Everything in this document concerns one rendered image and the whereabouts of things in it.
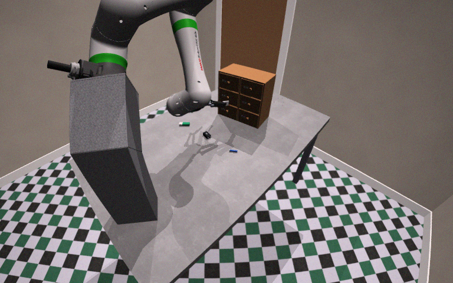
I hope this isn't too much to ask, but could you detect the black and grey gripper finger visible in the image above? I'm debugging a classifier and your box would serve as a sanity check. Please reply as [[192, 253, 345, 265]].
[[209, 100, 229, 108]]

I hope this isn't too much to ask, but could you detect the small brown chest of drawers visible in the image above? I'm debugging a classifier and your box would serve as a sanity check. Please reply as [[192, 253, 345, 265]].
[[218, 64, 276, 129]]

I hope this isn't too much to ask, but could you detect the dark brown wooden drawer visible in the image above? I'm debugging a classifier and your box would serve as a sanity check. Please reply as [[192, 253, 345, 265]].
[[219, 73, 240, 92], [219, 105, 238, 119], [238, 108, 259, 127], [240, 78, 264, 99], [239, 94, 261, 114], [219, 88, 239, 106]]

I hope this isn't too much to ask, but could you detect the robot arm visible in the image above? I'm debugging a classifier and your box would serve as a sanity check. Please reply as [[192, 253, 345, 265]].
[[47, 0, 213, 117]]

